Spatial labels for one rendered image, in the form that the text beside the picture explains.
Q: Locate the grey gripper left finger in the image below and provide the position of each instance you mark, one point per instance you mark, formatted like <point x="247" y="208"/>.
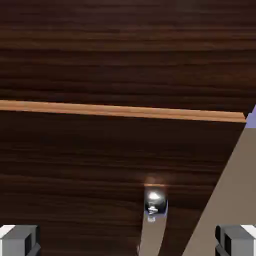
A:
<point x="16" y="242"/>

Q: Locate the dark wood cabinet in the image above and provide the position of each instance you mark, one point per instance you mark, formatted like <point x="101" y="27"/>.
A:
<point x="120" y="111"/>

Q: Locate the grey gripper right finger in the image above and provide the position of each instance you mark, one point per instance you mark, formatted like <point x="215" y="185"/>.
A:
<point x="238" y="243"/>

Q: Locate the dark wood cabinet door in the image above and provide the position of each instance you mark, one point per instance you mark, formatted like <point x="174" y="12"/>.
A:
<point x="120" y="50"/>
<point x="80" y="170"/>

